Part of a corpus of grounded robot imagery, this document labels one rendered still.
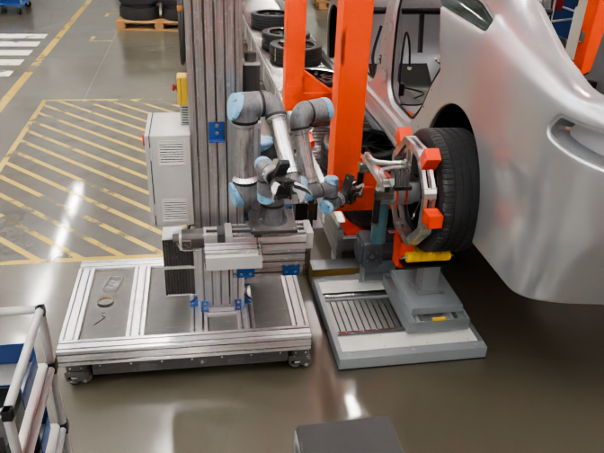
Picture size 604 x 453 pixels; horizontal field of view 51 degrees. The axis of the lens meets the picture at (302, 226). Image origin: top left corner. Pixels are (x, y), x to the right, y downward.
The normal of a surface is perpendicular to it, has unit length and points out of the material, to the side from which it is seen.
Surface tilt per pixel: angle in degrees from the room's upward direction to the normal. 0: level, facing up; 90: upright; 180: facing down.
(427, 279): 90
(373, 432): 0
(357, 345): 0
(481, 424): 0
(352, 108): 90
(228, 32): 90
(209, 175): 90
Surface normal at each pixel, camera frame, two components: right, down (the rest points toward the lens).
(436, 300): 0.04, -0.88
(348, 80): 0.17, 0.47
